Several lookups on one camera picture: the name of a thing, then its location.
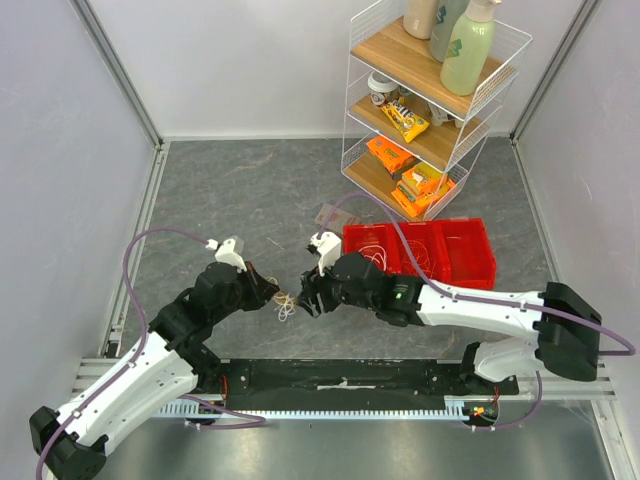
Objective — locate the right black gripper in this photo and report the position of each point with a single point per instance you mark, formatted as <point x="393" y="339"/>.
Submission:
<point x="322" y="288"/>

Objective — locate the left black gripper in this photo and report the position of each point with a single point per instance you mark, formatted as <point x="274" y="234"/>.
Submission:
<point x="261" y="290"/>

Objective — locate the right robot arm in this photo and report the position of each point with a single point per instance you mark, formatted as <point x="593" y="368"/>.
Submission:
<point x="553" y="330"/>

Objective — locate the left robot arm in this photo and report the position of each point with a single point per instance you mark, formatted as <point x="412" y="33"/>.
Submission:
<point x="170" y="360"/>

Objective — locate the red three-compartment bin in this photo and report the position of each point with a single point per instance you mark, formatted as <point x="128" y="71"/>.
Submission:
<point x="456" y="252"/>

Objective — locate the orange snack box stack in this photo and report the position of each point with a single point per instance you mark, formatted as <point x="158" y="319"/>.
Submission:
<point x="420" y="187"/>

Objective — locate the orange snack pack upper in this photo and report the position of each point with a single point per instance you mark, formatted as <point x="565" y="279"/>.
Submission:
<point x="393" y="158"/>

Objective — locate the yellow candy bag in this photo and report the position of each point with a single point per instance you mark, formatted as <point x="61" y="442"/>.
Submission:
<point x="405" y="121"/>

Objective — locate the white lidded cup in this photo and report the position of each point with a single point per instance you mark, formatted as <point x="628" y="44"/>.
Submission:
<point x="382" y="89"/>

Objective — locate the white object on shelf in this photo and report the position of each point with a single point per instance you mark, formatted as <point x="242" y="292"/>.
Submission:
<point x="439" y="116"/>

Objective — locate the light green spray bottle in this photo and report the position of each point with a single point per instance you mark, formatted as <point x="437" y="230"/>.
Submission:
<point x="468" y="48"/>

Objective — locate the beige bottle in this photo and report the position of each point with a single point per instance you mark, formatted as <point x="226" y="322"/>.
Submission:
<point x="419" y="18"/>

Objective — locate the grey-green bottle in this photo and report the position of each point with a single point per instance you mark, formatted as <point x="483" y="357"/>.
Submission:
<point x="447" y="14"/>

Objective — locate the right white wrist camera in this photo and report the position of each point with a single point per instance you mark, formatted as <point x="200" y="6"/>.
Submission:
<point x="327" y="246"/>

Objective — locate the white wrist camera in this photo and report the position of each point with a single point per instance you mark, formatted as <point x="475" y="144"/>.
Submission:
<point x="227" y="252"/>
<point x="327" y="246"/>

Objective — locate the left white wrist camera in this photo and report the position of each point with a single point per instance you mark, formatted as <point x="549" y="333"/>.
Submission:
<point x="227" y="252"/>

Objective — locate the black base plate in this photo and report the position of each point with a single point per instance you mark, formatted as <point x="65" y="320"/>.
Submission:
<point x="347" y="384"/>

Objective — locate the white wire wooden shelf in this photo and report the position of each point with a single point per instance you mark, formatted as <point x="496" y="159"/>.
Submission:
<point x="378" y="42"/>

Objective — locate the grey slotted cable duct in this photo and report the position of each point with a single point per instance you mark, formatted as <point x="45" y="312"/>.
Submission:
<point x="187" y="409"/>

